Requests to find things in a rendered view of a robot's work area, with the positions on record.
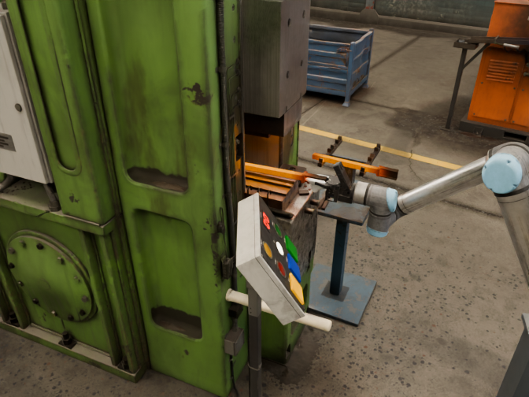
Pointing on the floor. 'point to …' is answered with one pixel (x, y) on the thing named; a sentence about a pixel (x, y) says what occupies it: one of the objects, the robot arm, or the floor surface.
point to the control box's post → (255, 341)
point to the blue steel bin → (338, 60)
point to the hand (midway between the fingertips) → (308, 176)
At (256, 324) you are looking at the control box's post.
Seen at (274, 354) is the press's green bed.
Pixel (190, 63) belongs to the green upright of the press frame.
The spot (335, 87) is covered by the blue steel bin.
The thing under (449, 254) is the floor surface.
